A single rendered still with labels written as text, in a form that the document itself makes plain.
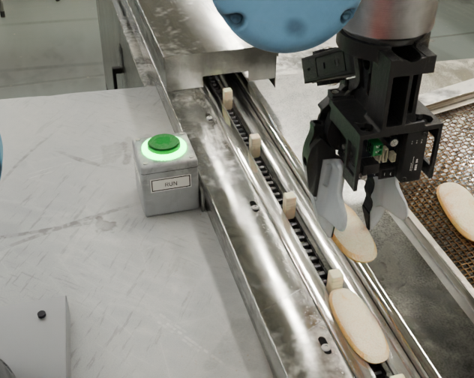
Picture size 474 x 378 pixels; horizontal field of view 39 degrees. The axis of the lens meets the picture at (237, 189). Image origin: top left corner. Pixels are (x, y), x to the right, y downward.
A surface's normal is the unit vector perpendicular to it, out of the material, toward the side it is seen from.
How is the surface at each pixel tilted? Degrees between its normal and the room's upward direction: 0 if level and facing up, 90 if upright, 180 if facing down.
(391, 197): 96
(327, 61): 90
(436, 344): 0
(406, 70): 90
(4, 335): 3
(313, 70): 90
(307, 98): 0
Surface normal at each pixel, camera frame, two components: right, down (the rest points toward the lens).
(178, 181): 0.27, 0.56
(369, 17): -0.47, 0.51
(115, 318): 0.00, -0.81
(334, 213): -0.96, 0.07
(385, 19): -0.18, 0.58
